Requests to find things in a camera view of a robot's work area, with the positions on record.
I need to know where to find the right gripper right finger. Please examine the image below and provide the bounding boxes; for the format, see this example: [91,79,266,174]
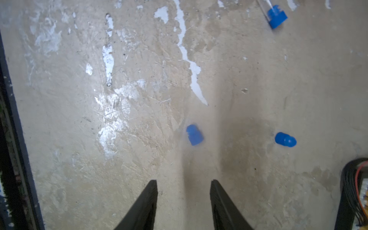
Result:
[210,180,253,230]

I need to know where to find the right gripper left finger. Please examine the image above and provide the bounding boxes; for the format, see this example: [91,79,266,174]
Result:
[115,180,158,230]

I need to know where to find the blue stopper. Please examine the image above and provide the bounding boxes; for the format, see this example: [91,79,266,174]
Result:
[275,132,297,148]
[267,5,288,29]
[186,124,204,146]

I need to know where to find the clear test tube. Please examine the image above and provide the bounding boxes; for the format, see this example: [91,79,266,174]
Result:
[257,0,273,14]

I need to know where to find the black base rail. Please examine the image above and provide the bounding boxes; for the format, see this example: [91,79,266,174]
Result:
[1,45,45,230]

